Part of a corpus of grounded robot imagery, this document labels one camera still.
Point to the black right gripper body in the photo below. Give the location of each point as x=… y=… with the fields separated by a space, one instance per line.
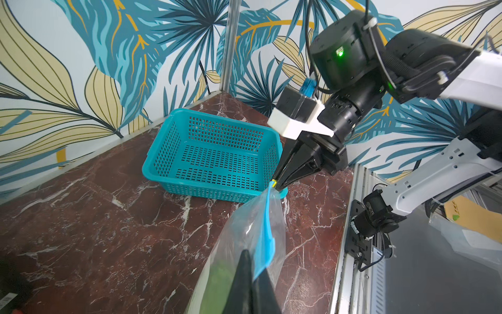
x=343 y=112

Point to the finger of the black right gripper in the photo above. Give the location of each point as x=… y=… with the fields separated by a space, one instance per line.
x=312 y=166
x=291 y=164

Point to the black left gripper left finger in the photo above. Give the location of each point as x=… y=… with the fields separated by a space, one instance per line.
x=239 y=300

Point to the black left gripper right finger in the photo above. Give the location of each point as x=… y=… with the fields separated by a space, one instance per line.
x=263 y=296

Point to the chinese cabbage back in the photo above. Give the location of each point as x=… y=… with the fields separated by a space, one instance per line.
x=217 y=287

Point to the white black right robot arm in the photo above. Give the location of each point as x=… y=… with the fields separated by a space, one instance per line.
x=449 y=119

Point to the teal plastic basket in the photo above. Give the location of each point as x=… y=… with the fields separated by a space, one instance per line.
x=208 y=156

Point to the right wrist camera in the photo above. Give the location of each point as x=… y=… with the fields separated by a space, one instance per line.
x=297 y=111

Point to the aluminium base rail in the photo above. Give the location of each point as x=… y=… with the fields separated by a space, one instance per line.
x=356 y=291

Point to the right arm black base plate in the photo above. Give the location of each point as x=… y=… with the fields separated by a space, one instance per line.
x=361 y=234

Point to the right aluminium corner post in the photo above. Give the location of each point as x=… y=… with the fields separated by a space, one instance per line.
x=229 y=47

